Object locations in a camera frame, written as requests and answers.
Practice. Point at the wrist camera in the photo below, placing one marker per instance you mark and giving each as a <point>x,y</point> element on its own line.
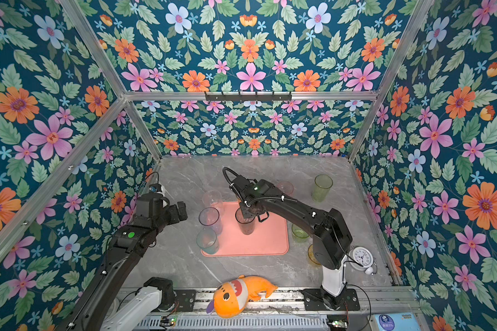
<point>240,186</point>
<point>158,189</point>

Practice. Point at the black hook rail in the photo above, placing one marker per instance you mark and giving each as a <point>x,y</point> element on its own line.
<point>248,96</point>

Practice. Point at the clear transparent cup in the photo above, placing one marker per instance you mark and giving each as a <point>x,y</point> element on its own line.
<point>213,198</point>

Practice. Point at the tall light green cup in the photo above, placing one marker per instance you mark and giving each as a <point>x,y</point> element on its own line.
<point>322,185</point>

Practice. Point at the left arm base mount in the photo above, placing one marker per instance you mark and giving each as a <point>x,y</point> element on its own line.
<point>172,300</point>

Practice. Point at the orange plush toy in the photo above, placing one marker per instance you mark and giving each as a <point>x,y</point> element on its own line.
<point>231,298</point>

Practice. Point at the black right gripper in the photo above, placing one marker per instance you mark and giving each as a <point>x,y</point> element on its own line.
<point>252,208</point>

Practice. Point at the pink plastic tray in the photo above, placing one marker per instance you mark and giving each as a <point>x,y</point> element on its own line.
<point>270,237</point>

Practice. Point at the grey smoky cup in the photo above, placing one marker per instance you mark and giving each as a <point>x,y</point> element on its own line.
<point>246,225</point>

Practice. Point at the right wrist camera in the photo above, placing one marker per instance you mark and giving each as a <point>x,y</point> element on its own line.
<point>240,186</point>

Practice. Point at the white vented cable duct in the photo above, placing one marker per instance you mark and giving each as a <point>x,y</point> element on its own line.
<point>249,322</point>

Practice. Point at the blue transparent cup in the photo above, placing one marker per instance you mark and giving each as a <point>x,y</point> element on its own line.
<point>210,218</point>

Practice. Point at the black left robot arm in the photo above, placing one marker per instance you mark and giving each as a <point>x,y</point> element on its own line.
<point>126,248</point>

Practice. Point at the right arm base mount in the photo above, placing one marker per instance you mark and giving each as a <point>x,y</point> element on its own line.
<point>317,299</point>

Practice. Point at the pink short cup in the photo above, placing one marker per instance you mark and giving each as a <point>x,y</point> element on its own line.
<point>286,187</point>

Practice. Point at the short green cup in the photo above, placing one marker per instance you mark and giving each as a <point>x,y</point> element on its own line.
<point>299,235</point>

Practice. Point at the teal frosted cup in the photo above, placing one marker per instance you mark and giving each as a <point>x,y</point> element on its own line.
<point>207,240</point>

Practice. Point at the white round object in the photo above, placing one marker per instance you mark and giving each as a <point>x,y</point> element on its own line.
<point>362,260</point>

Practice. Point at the blue white box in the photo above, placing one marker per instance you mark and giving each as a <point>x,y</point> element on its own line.
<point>396,322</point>

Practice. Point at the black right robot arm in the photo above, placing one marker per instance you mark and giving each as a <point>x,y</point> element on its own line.
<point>331,238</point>

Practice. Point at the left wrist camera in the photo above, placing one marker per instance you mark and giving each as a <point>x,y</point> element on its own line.
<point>158,189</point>

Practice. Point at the short yellow cup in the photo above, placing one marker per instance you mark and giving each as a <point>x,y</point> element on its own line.
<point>311,257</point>

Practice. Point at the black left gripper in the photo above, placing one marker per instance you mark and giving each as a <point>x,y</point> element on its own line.
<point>176,216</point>

